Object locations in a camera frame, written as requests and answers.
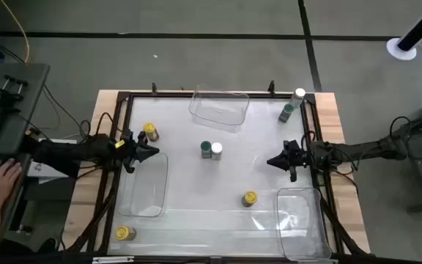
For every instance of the yellow lid spice jar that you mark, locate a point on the yellow lid spice jar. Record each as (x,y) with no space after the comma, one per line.
(250,198)
(124,233)
(151,132)

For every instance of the white round floor base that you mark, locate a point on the white round floor base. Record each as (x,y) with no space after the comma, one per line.
(394,50)

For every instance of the green lid spice jar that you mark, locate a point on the green lid spice jar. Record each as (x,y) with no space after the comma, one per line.
(286,111)
(206,148)

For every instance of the dark slanted pole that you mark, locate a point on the dark slanted pole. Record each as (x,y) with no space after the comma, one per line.
(421,27)

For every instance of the yellow tape tag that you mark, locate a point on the yellow tape tag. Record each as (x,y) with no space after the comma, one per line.
(119,143)

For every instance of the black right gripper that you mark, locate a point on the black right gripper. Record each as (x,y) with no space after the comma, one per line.
(298,155)

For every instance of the silver metal bracket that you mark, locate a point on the silver metal bracket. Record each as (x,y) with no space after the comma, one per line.
(112,259)
(317,261)

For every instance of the black clamp tool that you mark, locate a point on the black clamp tool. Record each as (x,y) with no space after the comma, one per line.
(9,96)

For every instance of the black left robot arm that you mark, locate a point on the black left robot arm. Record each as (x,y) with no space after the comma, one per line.
(86,150)

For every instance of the clear plastic bin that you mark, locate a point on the clear plastic bin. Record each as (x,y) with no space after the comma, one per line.
(141,205)
(229,121)
(306,249)

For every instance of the person's hand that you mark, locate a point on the person's hand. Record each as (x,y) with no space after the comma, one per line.
(0,179)

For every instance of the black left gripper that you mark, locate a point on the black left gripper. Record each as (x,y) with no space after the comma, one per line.
(132,149)

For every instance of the white paper sheet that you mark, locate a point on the white paper sheet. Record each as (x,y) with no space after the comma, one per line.
(37,169)

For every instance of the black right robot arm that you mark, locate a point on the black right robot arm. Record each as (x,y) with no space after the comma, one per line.
(361,148)

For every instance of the black frame clamp post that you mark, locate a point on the black frame clamp post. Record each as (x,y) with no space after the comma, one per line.
(154,88)
(271,87)

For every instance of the grey desk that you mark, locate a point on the grey desk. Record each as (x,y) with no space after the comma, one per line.
(35,84)

